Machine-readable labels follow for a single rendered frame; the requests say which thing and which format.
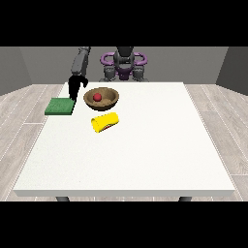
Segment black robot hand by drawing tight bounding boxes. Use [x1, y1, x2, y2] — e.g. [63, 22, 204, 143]
[68, 74, 89, 105]

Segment green square pad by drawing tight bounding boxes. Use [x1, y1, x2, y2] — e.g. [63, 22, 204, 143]
[44, 98, 76, 116]

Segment brown wooden bowl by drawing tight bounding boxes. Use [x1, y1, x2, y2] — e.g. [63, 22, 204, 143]
[82, 86, 120, 112]

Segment grey robot trunk purple rings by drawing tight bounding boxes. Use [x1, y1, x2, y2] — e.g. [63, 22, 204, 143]
[98, 46, 150, 83]

